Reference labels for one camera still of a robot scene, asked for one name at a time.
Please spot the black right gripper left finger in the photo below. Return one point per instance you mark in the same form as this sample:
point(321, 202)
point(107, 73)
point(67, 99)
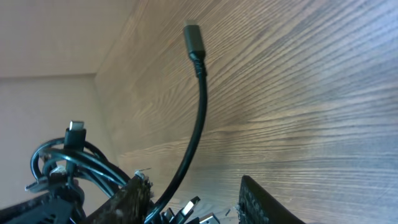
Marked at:
point(129, 198)

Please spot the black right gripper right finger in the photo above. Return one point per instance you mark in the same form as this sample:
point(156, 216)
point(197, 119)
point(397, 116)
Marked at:
point(257, 206)

